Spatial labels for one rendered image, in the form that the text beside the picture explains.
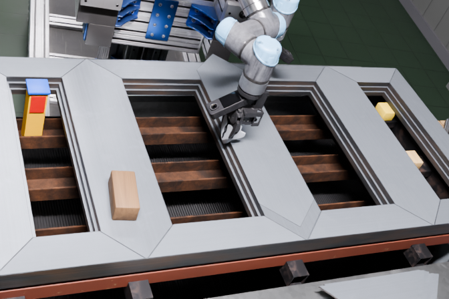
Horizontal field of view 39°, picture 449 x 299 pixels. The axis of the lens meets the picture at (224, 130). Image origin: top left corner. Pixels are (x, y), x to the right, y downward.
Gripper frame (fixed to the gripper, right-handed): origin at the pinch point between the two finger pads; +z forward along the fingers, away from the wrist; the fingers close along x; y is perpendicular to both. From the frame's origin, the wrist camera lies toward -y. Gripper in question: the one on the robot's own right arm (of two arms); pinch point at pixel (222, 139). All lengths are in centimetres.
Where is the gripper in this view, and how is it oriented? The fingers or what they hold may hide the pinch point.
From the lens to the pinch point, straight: 183.7
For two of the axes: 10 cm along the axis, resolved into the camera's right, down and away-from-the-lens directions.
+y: 9.0, -0.2, 4.4
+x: -3.3, -7.0, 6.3
